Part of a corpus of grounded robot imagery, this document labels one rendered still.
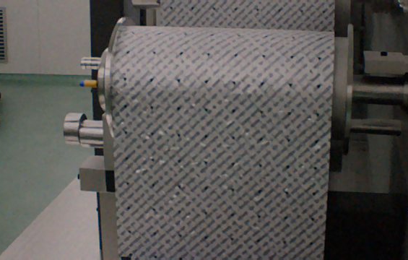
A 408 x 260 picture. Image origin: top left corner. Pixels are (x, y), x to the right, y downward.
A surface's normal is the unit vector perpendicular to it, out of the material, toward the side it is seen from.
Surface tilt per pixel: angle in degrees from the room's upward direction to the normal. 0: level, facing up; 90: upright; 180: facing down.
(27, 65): 90
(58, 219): 0
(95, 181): 90
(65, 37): 90
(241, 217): 90
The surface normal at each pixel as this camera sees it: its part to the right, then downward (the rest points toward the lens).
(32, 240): 0.00, -0.96
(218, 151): -0.17, 0.27
